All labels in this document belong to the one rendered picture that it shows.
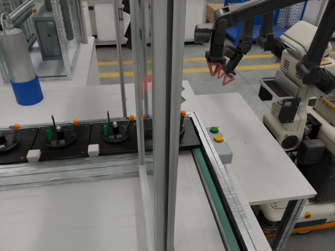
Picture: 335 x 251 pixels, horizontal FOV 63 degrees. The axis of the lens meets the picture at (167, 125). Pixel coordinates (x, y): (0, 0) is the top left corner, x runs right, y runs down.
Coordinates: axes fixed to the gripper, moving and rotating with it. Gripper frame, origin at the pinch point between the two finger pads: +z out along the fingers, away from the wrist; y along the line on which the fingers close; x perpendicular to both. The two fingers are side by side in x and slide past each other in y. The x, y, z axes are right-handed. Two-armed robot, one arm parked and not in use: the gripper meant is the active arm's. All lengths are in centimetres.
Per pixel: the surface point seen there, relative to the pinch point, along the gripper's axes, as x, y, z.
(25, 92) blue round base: -98, -47, 29
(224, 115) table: 17.8, -20.6, 36.9
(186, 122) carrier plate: -10.2, -0.9, 26.2
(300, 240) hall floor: 75, 15, 122
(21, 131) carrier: -89, -4, 27
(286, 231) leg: 33, 41, 66
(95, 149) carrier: -54, 16, 25
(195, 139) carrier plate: -9.1, 12.7, 26.2
